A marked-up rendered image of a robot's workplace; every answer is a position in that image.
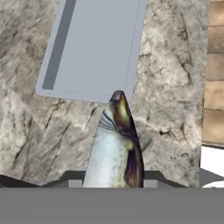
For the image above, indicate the grey rectangular tray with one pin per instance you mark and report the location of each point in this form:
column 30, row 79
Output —
column 93, row 49

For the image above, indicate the silver and brown fish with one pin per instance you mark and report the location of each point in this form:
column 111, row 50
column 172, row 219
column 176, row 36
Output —
column 112, row 151

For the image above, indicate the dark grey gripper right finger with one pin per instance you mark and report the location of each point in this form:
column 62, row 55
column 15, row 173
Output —
column 152, row 176

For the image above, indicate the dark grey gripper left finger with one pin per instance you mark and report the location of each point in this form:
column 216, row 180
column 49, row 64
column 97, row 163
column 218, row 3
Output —
column 74, row 176

